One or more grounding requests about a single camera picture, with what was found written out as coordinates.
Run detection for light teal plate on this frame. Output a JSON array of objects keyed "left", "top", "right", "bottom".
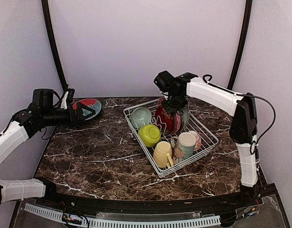
[{"left": 180, "top": 104, "right": 189, "bottom": 131}]

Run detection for black front rail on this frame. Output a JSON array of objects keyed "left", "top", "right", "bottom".
[{"left": 19, "top": 180, "right": 277, "bottom": 219}]

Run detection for black frame post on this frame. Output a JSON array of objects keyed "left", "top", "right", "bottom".
[
  {"left": 41, "top": 0, "right": 67, "bottom": 91},
  {"left": 227, "top": 0, "right": 253, "bottom": 90}
]

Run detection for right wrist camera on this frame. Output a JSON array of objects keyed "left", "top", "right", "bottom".
[{"left": 159, "top": 88, "right": 169, "bottom": 96}]

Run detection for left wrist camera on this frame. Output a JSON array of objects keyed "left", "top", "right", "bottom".
[{"left": 59, "top": 88, "right": 75, "bottom": 110}]

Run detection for striped rim cream plate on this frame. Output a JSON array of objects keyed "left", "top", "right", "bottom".
[{"left": 86, "top": 112, "right": 102, "bottom": 122}]

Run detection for pink and white cup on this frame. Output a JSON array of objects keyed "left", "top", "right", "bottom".
[{"left": 188, "top": 131, "right": 202, "bottom": 151}]

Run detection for teal patterned mug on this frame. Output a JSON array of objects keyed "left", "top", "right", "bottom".
[{"left": 170, "top": 132, "right": 196, "bottom": 164}]

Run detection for red and teal plate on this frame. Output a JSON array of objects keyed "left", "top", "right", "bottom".
[{"left": 73, "top": 98, "right": 102, "bottom": 116}]

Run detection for lime green bowl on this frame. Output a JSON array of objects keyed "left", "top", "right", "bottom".
[{"left": 138, "top": 124, "right": 161, "bottom": 147}]

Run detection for white slotted cable duct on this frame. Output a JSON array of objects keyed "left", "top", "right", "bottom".
[{"left": 24, "top": 203, "right": 221, "bottom": 228}]

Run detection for yellow mug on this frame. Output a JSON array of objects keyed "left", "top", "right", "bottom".
[{"left": 153, "top": 141, "right": 174, "bottom": 168}]

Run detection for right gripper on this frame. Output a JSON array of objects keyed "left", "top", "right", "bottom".
[{"left": 161, "top": 90, "right": 188, "bottom": 114}]

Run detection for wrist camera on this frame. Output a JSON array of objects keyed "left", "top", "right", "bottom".
[
  {"left": 159, "top": 88, "right": 169, "bottom": 96},
  {"left": 59, "top": 88, "right": 75, "bottom": 110}
]

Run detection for light teal bowl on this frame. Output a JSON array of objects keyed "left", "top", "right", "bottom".
[{"left": 130, "top": 107, "right": 152, "bottom": 129}]

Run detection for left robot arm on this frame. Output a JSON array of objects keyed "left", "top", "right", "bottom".
[{"left": 0, "top": 88, "right": 101, "bottom": 207}]

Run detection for left black frame post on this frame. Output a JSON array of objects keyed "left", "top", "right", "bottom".
[{"left": 41, "top": 0, "right": 67, "bottom": 91}]

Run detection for right black frame post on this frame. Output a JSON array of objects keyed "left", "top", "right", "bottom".
[{"left": 227, "top": 0, "right": 253, "bottom": 90}]

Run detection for pink polka dot plate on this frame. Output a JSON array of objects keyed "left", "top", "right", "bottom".
[{"left": 171, "top": 113, "right": 181, "bottom": 135}]

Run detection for dark red floral bowl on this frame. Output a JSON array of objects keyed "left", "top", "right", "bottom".
[{"left": 155, "top": 97, "right": 174, "bottom": 135}]

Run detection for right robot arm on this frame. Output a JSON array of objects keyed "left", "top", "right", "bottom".
[{"left": 154, "top": 71, "right": 262, "bottom": 188}]

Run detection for white wire dish rack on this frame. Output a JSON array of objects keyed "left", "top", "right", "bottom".
[{"left": 123, "top": 99, "right": 219, "bottom": 178}]

